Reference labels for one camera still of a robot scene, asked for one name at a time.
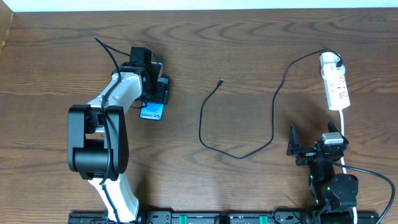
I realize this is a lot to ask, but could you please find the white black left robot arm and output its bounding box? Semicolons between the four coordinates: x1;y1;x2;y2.
67;47;170;223

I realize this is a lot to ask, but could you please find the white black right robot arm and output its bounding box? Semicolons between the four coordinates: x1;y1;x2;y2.
286;122;359;223

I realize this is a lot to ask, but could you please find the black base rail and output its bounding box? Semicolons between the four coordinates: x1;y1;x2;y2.
67;210;379;224

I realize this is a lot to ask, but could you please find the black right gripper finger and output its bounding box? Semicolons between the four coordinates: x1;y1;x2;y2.
327;121;341;133
288;124;300;149

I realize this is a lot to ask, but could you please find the white USB charger adapter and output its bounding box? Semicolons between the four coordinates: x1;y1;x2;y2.
321;62;346;80

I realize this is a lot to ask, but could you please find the white power strip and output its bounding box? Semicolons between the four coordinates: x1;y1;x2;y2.
320;52;351;111

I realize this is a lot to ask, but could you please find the blue Galaxy smartphone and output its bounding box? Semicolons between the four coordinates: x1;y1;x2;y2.
139;77;170;121

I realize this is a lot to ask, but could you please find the white power strip cord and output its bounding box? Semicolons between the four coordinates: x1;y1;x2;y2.
338;108;358;224

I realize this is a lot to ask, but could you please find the black USB charging cable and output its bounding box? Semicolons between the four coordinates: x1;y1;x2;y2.
198;49;343;160

